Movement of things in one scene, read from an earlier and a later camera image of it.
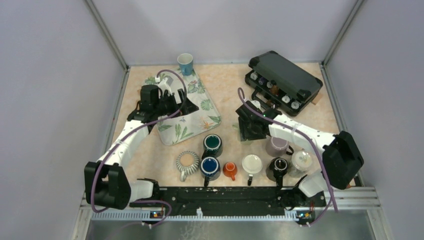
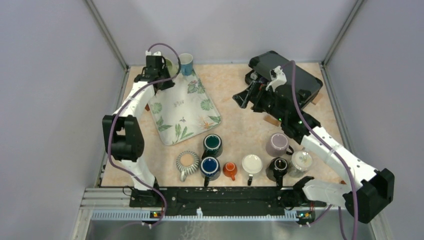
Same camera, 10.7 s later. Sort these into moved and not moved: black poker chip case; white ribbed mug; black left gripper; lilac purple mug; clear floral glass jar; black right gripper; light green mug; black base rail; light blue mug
Moved: black left gripper; light green mug; black right gripper
Not moved: black base rail; clear floral glass jar; black poker chip case; light blue mug; lilac purple mug; white ribbed mug
